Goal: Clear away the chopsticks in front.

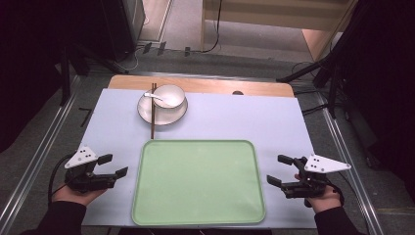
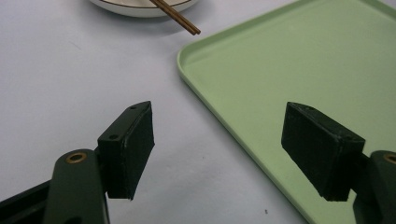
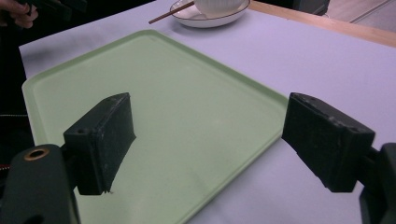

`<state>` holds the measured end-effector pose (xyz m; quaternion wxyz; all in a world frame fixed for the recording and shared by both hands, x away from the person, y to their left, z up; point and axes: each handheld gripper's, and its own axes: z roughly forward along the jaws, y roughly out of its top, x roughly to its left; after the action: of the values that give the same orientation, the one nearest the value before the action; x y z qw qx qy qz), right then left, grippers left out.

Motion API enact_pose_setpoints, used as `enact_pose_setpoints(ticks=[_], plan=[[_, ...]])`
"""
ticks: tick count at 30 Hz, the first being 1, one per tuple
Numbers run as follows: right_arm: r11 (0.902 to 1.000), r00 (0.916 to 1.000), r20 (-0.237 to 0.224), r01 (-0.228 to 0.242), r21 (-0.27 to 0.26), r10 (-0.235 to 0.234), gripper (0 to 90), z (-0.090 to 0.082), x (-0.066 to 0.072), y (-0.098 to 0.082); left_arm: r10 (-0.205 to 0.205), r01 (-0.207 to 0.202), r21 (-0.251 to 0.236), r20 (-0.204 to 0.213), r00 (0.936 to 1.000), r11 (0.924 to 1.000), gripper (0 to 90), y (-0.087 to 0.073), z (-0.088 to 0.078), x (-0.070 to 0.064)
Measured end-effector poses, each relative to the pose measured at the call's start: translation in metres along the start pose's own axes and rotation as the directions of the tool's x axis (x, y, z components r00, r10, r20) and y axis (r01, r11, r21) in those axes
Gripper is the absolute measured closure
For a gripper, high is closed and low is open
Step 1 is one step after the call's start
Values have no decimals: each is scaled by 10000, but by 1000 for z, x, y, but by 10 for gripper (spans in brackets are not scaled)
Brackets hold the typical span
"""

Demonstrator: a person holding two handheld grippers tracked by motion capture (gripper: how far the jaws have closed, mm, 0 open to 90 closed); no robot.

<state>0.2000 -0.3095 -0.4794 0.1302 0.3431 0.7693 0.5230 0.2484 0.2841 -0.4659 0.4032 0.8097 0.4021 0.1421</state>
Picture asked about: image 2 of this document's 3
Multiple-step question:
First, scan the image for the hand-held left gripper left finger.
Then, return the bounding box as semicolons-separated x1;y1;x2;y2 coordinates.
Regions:
43;100;156;224

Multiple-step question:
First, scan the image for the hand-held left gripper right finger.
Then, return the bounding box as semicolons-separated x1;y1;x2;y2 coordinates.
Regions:
280;101;396;224

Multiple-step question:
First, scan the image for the light green plastic tray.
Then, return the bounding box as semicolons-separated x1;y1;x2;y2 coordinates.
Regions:
177;0;396;224

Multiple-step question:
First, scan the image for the brown wooden chopstick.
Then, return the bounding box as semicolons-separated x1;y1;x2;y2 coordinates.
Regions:
154;0;202;35
149;0;197;36

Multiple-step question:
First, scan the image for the white plate with brown rim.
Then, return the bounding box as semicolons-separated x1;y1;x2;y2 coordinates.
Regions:
89;0;199;19

